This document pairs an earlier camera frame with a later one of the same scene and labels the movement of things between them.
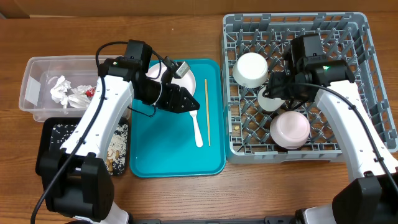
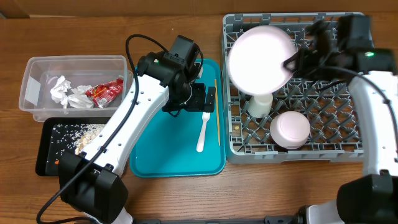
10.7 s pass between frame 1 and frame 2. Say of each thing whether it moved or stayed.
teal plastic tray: stayed
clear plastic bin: stayed
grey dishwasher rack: stayed
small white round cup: moved
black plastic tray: stayed
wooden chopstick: moved
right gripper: moved
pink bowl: stayed
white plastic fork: moved
